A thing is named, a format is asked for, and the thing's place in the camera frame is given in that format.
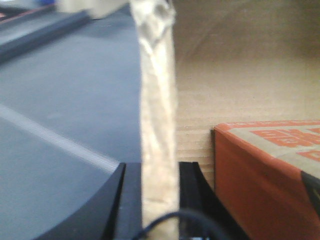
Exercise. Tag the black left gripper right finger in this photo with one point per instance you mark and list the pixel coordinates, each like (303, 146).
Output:
(197, 195)

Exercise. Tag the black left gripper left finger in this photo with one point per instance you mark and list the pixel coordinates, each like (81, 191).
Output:
(114, 212)

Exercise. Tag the large brown cardboard box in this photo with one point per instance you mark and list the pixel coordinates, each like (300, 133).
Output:
(209, 62)

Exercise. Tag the orange printed carton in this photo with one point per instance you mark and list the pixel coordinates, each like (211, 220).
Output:
(267, 175)

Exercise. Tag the blue fabric mat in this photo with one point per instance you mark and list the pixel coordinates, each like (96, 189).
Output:
(69, 113)

